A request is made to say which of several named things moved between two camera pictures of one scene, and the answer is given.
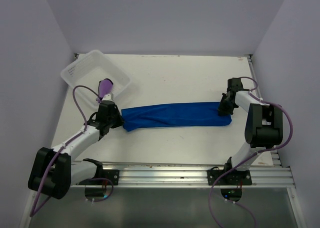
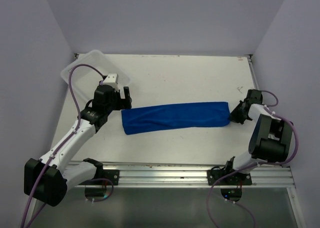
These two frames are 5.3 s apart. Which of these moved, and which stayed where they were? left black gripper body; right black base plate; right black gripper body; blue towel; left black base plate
Moved: left black gripper body; right black gripper body
Stayed: blue towel; right black base plate; left black base plate
